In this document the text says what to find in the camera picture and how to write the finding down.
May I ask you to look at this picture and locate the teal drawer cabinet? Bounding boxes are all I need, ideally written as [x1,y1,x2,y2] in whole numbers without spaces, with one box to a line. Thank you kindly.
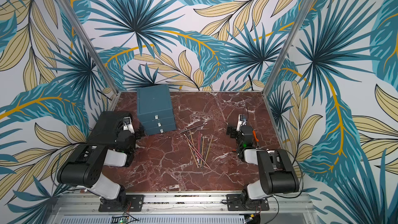
[137,84,176,136]

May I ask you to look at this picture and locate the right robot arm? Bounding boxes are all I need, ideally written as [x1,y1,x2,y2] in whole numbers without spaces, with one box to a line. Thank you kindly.
[225,125,300,211]

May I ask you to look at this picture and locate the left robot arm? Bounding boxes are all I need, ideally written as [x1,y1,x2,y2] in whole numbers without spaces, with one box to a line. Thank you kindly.
[57,111,141,212]

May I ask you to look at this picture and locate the dark pencil near cabinet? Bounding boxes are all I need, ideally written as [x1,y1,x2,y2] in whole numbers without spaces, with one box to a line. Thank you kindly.
[180,122,207,134]

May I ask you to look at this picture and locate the red pencil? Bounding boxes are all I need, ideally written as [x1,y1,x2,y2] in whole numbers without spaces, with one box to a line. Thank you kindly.
[197,132,202,161]

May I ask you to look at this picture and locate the brown pencil right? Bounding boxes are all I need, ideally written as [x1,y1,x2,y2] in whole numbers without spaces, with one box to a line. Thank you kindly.
[204,136,213,162]

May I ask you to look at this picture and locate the small circuit board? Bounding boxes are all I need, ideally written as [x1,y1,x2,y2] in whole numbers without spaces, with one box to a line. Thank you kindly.
[110,216,129,224]

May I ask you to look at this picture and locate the orange handled tool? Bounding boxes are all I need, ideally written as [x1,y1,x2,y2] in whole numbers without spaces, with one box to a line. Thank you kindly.
[252,130,259,144]

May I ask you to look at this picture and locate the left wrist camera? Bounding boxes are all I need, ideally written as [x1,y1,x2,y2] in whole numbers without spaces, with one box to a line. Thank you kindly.
[122,117,135,134]

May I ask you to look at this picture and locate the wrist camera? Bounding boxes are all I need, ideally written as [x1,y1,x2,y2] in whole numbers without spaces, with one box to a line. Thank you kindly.
[236,114,247,132]
[122,117,135,134]

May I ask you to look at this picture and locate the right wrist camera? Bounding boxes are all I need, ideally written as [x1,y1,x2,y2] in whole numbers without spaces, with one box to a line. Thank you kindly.
[236,114,247,132]

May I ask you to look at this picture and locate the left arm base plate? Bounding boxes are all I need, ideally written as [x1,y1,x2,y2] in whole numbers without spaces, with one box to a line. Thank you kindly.
[98,195,144,212]

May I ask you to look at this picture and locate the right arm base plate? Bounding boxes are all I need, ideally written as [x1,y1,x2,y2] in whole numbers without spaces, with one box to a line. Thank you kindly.
[224,194,269,211]

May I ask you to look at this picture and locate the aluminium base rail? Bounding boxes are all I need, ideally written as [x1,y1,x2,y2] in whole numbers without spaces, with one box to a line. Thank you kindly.
[46,191,320,224]

